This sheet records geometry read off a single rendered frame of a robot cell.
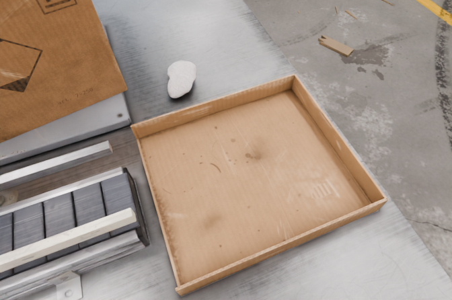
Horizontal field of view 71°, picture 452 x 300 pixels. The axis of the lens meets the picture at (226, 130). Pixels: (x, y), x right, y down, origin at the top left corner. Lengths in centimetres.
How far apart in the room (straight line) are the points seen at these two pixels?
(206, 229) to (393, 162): 127
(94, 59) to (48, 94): 9
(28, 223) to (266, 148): 35
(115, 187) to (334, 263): 31
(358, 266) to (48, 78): 52
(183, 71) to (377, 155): 119
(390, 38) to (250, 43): 161
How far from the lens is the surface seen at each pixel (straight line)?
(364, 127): 169
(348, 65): 196
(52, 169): 42
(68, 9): 50
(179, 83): 59
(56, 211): 49
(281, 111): 57
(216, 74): 64
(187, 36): 73
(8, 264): 46
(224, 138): 54
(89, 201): 47
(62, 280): 49
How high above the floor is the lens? 128
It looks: 55 degrees down
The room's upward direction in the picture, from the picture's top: 2 degrees counter-clockwise
